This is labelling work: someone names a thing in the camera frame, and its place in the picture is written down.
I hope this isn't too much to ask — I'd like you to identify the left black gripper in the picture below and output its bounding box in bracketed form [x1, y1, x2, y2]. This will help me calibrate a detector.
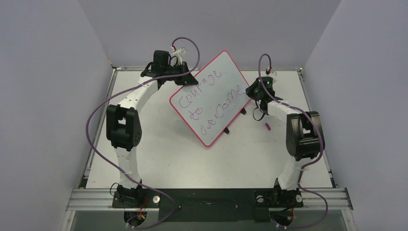
[164, 63, 198, 87]

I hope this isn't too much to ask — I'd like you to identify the pink framed whiteboard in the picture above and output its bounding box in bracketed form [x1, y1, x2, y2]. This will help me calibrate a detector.
[169, 51, 250, 147]

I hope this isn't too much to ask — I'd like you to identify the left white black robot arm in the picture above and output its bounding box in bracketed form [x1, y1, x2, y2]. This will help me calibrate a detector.
[106, 47, 198, 207]

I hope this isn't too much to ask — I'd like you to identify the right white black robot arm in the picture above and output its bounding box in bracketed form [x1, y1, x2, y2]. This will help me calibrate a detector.
[245, 76, 325, 208]

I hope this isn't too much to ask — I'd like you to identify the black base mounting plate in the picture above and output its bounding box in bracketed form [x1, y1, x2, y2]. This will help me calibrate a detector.
[112, 187, 304, 227]

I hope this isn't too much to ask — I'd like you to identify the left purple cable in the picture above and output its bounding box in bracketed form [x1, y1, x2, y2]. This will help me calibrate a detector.
[86, 37, 201, 230]

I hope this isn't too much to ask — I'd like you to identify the purple cable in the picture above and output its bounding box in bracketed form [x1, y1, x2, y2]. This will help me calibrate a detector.
[257, 53, 329, 230]
[86, 37, 201, 230]

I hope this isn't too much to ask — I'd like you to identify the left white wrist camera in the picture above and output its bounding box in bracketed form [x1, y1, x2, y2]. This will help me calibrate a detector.
[172, 47, 187, 57]

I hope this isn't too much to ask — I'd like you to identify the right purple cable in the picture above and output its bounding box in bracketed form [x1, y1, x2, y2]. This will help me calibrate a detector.
[257, 53, 329, 230]

